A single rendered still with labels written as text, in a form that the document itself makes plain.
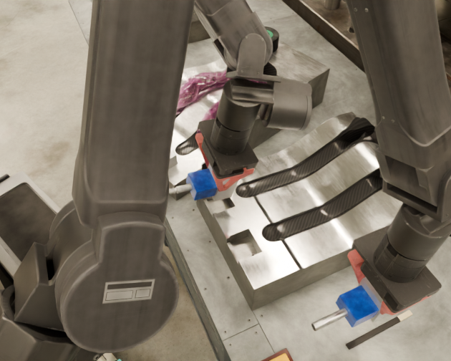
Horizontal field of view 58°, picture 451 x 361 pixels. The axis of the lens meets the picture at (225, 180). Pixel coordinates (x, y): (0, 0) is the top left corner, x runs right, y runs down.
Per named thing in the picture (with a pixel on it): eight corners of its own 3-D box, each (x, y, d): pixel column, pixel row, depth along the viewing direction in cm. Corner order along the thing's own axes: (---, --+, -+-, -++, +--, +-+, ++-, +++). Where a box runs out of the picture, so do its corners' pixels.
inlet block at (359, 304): (319, 349, 59) (327, 337, 54) (301, 319, 61) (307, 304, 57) (391, 313, 62) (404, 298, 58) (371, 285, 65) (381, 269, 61)
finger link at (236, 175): (228, 165, 74) (240, 130, 67) (244, 195, 71) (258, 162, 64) (193, 172, 72) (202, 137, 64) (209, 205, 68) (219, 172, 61)
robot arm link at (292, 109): (228, 39, 60) (241, 31, 52) (302, 49, 62) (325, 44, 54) (220, 120, 63) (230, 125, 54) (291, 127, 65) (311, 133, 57)
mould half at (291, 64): (176, 201, 89) (171, 167, 81) (112, 139, 102) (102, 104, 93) (322, 102, 111) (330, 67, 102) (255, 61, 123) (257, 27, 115)
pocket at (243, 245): (238, 271, 73) (238, 261, 70) (225, 248, 76) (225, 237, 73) (260, 261, 74) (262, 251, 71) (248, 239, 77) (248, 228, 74)
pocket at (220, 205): (213, 225, 79) (213, 214, 76) (202, 205, 82) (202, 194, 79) (235, 217, 80) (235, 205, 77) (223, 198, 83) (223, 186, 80)
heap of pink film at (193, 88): (205, 148, 91) (204, 122, 85) (159, 109, 100) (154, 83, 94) (284, 99, 103) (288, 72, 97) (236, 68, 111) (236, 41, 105)
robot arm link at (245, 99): (223, 69, 56) (225, 98, 53) (271, 76, 58) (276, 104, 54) (214, 106, 62) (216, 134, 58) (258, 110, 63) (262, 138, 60)
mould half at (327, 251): (251, 311, 73) (255, 276, 63) (196, 205, 88) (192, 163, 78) (460, 215, 87) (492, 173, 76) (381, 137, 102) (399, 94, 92)
